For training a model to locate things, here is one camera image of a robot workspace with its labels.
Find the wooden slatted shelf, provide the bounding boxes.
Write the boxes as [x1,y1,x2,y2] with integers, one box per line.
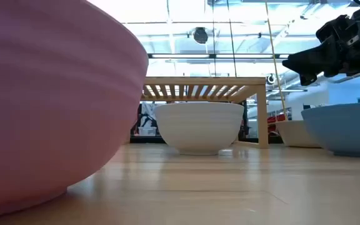
[140,76,269,149]

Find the pink ribbed bowl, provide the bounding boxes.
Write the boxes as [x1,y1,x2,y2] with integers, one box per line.
[0,0,150,219]

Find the black aluminium table frame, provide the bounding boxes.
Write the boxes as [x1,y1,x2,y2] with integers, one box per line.
[129,136,286,145]

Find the black hanging cable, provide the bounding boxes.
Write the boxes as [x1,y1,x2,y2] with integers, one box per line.
[226,0,238,78]

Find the blue opaque bowl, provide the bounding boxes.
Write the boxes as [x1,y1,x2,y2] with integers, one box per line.
[301,101,360,158]

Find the beige ceramic bowl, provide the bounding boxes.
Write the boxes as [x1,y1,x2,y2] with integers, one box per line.
[274,119,323,149]

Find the pale floral cloth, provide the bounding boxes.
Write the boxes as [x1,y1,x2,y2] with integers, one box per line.
[140,102,156,128]

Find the red-orange panel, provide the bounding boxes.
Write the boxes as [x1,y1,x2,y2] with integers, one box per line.
[267,112,288,125]

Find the white ceramic bowl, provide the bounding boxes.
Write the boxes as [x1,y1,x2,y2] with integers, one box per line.
[154,101,246,156]

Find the yellow cable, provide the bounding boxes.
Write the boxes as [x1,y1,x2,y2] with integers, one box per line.
[264,0,289,122]

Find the clear plastic bin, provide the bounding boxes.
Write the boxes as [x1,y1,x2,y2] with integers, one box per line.
[137,126,158,137]

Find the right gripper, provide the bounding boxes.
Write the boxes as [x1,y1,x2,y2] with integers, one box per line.
[282,4,360,87]

